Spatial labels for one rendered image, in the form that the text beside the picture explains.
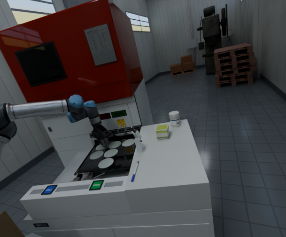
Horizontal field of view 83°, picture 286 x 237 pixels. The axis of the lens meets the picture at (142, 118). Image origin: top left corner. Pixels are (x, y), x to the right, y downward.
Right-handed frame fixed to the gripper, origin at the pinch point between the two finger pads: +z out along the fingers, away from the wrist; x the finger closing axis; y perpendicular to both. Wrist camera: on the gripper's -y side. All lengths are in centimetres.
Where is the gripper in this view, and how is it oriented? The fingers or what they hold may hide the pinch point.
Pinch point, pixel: (106, 146)
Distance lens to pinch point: 125.0
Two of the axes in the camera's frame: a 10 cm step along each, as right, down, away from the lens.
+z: 2.2, 9.0, 3.6
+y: -7.3, -0.9, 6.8
